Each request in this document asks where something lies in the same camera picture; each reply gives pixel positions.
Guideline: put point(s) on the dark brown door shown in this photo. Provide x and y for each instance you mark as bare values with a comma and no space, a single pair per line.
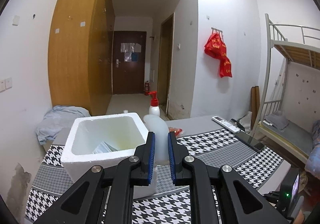
128,68

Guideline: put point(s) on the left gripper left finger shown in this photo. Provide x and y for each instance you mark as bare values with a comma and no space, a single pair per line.
105,195

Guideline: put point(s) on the black smartphone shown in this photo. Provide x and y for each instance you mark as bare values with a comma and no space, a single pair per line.
250,141

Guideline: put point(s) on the white lotion pump bottle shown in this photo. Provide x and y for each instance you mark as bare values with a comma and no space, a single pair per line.
154,104

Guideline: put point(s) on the wooden wardrobe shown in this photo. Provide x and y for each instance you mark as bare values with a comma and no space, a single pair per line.
79,52

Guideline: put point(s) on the red snack packet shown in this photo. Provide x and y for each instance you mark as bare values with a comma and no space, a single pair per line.
177,131

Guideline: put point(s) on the grey pillow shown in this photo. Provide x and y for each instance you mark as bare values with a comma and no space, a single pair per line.
278,120

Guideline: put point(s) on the metal bunk bed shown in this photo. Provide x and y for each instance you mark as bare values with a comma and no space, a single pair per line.
296,91

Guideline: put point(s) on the white foam box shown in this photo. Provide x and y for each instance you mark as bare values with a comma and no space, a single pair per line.
101,140

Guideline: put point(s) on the light blue crumpled cloth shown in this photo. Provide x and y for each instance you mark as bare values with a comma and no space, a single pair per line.
56,119

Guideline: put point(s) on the wooden boards against wall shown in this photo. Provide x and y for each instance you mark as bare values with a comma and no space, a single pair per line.
255,104

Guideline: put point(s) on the white tissue cloth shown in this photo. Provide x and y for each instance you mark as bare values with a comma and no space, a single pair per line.
105,148

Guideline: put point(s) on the red fire extinguisher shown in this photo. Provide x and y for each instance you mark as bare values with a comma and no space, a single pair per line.
146,88

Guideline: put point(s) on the white remote control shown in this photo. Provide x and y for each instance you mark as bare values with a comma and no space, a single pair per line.
226,124

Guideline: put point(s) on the white wall switch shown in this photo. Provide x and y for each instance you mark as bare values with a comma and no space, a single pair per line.
5,84

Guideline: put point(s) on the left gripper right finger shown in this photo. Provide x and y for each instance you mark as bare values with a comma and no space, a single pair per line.
218,195

